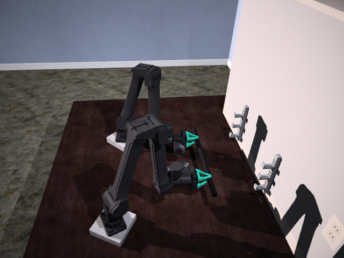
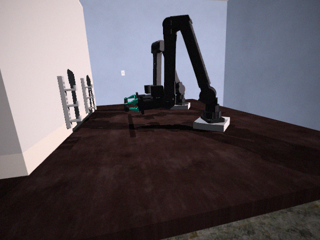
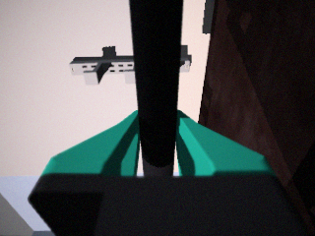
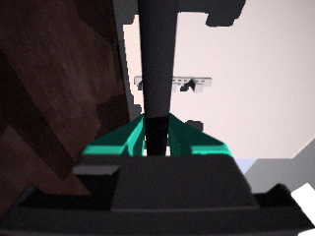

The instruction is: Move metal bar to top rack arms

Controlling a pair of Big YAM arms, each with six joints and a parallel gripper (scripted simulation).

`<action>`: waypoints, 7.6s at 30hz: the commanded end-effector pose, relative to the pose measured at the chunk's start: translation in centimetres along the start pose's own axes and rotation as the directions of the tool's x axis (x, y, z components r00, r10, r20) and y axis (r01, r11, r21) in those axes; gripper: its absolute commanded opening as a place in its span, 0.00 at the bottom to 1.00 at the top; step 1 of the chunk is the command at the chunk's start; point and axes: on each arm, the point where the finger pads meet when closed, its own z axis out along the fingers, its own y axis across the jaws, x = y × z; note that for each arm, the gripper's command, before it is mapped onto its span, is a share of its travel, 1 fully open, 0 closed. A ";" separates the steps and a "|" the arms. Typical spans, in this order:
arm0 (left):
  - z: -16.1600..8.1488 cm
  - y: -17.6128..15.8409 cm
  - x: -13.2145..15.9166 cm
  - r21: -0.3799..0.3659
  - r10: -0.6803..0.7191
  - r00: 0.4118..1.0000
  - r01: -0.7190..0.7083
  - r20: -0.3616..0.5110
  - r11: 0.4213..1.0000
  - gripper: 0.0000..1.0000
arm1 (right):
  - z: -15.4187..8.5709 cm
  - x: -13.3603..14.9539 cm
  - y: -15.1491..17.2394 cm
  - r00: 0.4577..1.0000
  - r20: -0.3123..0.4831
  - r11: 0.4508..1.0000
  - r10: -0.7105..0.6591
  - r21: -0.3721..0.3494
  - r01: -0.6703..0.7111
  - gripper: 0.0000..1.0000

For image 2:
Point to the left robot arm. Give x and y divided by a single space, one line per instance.
165 97

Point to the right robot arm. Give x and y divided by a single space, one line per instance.
157 49

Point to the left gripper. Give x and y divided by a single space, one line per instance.
143 104

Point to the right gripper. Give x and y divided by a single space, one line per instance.
135 97

